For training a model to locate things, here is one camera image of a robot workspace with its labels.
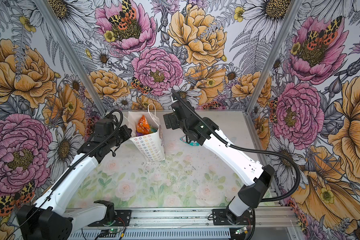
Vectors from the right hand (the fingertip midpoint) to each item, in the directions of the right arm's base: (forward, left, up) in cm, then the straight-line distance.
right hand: (177, 117), depth 72 cm
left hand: (-1, +24, -11) cm, 27 cm away
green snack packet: (+9, +15, -19) cm, 26 cm away
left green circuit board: (-40, +31, -34) cm, 61 cm away
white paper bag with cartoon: (-4, +16, -7) cm, 18 cm away
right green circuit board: (-41, -28, -35) cm, 61 cm away
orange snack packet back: (+5, +20, -12) cm, 24 cm away
